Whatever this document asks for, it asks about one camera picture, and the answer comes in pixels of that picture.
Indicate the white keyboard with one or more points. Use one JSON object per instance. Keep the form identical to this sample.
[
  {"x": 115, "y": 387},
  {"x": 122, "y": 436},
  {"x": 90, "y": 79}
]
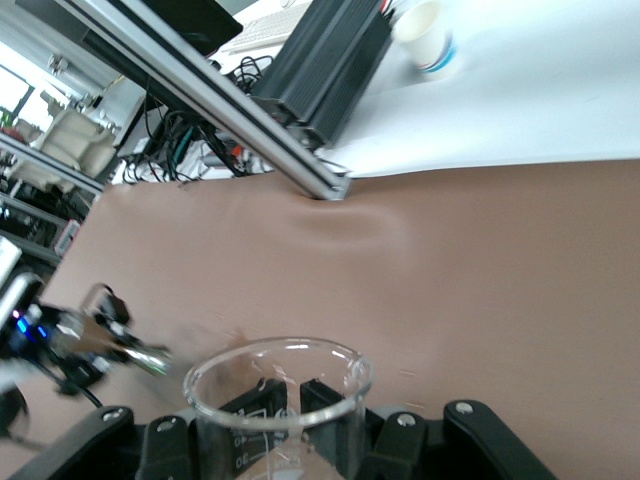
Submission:
[{"x": 265, "y": 27}]

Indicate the aluminium camera post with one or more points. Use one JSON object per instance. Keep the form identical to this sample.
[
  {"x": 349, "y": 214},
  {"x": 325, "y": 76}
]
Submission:
[{"x": 280, "y": 150}]

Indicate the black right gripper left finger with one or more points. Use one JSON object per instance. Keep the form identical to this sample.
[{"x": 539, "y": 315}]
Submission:
[{"x": 75, "y": 445}]

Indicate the clear glass beaker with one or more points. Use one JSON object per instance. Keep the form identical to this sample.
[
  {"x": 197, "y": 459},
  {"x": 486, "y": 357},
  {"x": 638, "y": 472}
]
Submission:
[{"x": 275, "y": 450}]

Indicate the brown table mat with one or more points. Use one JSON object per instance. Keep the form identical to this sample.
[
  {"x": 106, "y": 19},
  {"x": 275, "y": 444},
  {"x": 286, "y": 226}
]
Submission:
[{"x": 400, "y": 275}]

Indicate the aluminium shelf rail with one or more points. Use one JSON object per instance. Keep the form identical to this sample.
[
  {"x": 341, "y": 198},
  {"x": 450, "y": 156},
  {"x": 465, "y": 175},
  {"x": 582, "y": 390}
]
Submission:
[{"x": 50, "y": 165}]

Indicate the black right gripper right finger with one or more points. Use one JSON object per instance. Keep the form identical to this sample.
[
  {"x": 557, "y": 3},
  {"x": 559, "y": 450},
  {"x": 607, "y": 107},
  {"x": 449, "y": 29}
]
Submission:
[{"x": 490, "y": 445}]

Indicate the white plastic housing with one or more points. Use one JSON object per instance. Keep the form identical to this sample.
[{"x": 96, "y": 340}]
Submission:
[{"x": 75, "y": 135}]

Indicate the black monitor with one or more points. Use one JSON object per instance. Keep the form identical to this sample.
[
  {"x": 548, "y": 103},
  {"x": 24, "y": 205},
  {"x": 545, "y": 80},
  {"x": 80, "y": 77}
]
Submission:
[{"x": 200, "y": 20}]

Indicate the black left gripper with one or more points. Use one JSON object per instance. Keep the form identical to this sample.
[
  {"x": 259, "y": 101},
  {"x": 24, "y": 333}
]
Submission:
[{"x": 35, "y": 337}]

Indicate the white paper cup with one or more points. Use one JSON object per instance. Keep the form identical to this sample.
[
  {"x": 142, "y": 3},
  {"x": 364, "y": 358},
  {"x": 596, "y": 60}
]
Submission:
[{"x": 427, "y": 40}]

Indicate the steel double-cone jigger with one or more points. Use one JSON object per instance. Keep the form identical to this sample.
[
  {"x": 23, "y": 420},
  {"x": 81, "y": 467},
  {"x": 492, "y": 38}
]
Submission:
[{"x": 150, "y": 359}]

